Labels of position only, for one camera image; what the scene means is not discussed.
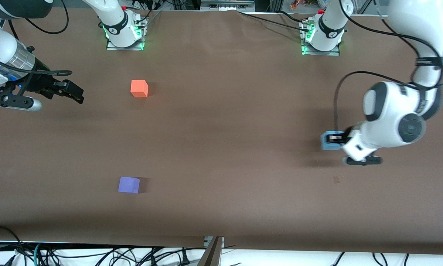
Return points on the black power plug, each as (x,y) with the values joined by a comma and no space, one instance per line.
(185,258)

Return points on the blue foam block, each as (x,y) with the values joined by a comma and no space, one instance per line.
(328,146)

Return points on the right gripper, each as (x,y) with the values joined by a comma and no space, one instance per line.
(39,82)

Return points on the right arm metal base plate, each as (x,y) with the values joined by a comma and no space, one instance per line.
(112,46)

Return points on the purple foam block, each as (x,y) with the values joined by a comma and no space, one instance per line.
(128,185)

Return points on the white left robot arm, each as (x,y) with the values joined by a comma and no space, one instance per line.
(395,114)

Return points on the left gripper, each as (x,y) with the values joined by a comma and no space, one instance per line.
(346,136)

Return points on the aluminium frame post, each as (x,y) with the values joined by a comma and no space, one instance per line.
(211,255)

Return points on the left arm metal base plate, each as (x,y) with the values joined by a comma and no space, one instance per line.
(334,53)

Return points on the orange foam block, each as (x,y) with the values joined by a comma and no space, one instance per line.
(139,88)

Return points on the colourful background object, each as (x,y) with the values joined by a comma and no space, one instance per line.
(302,3)

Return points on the grey metal equipment box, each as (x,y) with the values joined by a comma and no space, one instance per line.
(227,4)

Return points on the brown paper table cover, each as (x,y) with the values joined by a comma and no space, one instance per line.
(221,147)

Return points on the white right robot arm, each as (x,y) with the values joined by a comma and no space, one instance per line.
(119,22)

